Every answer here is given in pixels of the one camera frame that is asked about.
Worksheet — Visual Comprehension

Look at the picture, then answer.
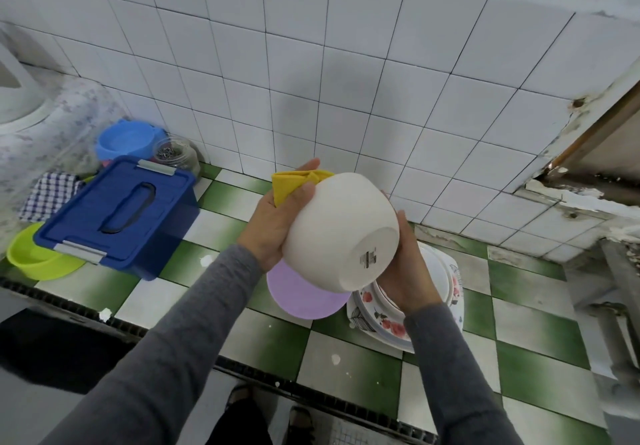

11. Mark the person's right hand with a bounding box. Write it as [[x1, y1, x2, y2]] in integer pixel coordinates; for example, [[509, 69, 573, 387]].
[[375, 210, 444, 317]]

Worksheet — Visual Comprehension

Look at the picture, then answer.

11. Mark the person's left hand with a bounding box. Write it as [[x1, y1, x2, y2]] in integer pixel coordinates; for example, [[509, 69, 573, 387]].
[[236, 158, 321, 273]]

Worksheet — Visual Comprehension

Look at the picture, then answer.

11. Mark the cream plastic bowl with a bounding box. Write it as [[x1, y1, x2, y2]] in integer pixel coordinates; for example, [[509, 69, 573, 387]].
[[283, 172, 401, 294]]

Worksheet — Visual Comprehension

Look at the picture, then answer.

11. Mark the purple plastic bowl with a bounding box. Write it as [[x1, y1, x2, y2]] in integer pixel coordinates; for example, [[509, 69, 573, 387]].
[[266, 258, 353, 322]]

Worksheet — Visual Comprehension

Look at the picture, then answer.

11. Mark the person's right forearm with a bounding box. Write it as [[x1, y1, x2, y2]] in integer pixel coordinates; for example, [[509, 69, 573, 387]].
[[405, 302, 523, 445]]

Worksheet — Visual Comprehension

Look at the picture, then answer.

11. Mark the person's black shoe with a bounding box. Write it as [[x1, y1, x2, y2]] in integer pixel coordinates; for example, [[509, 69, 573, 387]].
[[286, 406, 317, 445], [225, 384, 259, 421]]

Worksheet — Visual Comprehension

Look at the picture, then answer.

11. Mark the glass jar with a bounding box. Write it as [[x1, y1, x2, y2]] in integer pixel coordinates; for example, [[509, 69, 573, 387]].
[[150, 136, 201, 175]]

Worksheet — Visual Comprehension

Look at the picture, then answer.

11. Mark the blue plastic box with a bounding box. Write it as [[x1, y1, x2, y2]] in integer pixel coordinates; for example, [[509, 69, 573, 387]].
[[33, 156, 201, 281]]

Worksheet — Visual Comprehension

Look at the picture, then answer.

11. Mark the blue plastic bowl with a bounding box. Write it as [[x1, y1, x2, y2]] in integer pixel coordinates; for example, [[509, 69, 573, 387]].
[[96, 120, 169, 164]]

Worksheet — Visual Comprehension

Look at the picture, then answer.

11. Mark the blue white checked cloth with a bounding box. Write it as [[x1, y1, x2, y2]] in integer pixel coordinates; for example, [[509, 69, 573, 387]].
[[18, 170, 83, 224]]

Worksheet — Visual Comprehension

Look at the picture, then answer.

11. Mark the lime green plastic bowl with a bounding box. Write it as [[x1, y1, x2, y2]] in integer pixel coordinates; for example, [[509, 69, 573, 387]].
[[6, 222, 86, 283]]

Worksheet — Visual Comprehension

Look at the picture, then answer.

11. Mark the clear plastic bag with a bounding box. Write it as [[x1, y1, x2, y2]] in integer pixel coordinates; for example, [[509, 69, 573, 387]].
[[0, 64, 126, 226]]

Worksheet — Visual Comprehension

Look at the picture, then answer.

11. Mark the white electric kettle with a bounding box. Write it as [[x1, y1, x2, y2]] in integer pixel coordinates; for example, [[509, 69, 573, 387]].
[[0, 44, 46, 126]]

